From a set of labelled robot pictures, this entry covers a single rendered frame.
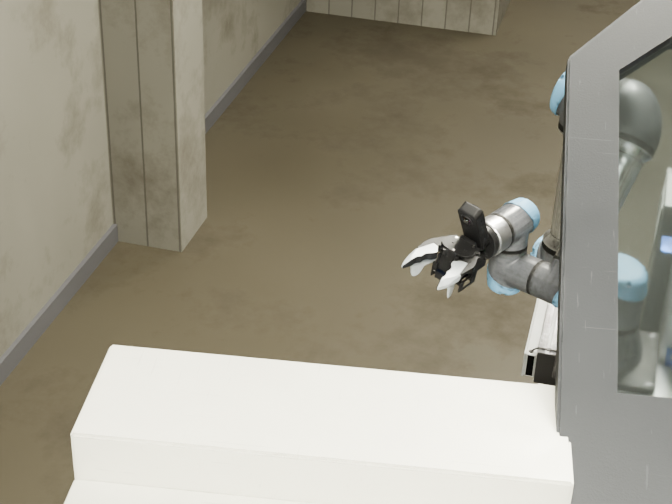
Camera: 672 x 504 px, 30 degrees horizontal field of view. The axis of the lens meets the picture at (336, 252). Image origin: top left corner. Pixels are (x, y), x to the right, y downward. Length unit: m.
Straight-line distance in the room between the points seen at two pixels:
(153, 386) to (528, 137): 4.50
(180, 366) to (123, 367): 0.09
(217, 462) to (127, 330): 2.94
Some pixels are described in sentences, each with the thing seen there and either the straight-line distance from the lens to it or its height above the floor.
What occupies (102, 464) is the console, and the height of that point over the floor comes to 1.50.
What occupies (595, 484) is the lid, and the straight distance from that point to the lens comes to 1.81.
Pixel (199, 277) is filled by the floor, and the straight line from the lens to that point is 4.98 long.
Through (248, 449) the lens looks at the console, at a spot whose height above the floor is 1.55.
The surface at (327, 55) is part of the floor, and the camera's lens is 6.99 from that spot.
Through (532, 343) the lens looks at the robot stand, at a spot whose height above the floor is 0.95.
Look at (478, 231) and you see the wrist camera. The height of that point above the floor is 1.50.
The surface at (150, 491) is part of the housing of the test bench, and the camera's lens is 1.82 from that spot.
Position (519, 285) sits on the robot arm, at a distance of 2.56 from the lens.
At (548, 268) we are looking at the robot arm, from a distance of 2.54.
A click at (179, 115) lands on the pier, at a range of 4.88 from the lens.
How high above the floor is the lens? 2.70
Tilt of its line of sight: 32 degrees down
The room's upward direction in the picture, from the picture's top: 2 degrees clockwise
